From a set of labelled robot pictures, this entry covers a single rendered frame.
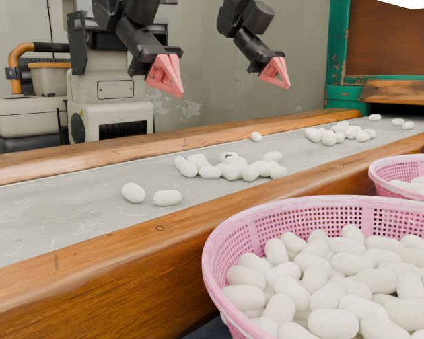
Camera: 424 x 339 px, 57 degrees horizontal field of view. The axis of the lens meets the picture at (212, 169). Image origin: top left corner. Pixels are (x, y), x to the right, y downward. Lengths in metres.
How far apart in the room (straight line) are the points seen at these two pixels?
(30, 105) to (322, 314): 1.26
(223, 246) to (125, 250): 0.08
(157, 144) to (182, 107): 2.40
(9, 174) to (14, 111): 0.78
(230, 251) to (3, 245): 0.21
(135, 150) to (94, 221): 0.31
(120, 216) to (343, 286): 0.25
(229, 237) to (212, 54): 2.88
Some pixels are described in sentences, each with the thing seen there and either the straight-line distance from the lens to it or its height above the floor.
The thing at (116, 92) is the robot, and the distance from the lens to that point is 1.24.
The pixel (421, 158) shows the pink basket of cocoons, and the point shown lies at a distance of 0.66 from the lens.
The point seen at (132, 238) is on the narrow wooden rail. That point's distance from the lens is 0.32.
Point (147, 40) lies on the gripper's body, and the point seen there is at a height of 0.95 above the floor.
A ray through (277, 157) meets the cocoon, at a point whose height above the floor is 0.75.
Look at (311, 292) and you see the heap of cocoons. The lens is 0.31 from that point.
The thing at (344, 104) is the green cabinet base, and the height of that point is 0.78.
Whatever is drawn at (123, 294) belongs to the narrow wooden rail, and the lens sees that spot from 0.30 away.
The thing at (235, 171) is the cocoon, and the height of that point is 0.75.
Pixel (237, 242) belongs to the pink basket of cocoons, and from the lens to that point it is 0.35.
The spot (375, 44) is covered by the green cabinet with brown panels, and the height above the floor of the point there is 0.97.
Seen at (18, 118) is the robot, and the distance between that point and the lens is 1.41.
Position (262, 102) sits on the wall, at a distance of 2.80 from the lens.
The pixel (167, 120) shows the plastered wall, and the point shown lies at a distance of 3.08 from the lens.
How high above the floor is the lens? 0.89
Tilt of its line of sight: 14 degrees down
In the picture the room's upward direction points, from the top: 1 degrees counter-clockwise
